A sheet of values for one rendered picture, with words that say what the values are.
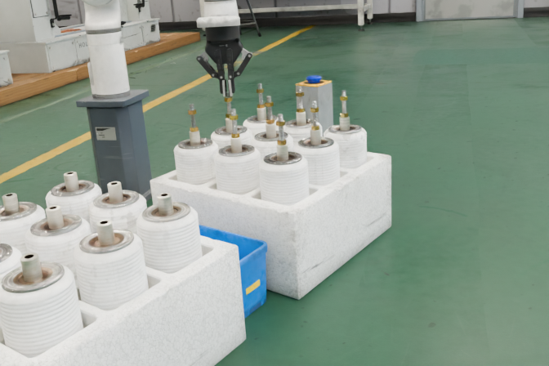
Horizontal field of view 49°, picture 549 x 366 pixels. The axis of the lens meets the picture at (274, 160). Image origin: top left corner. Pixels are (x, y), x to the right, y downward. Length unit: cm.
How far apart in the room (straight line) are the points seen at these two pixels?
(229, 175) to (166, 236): 32
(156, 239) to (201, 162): 39
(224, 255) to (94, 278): 21
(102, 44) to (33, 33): 231
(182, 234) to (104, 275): 14
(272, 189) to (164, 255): 30
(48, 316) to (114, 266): 11
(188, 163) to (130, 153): 42
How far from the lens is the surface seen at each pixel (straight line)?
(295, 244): 112
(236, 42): 135
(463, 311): 116
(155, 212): 97
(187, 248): 95
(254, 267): 112
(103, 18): 167
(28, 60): 400
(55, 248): 95
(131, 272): 87
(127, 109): 166
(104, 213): 101
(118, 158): 169
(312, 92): 155
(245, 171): 121
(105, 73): 166
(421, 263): 131
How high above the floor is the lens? 61
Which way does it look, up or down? 18 degrees down
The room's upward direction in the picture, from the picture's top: 4 degrees counter-clockwise
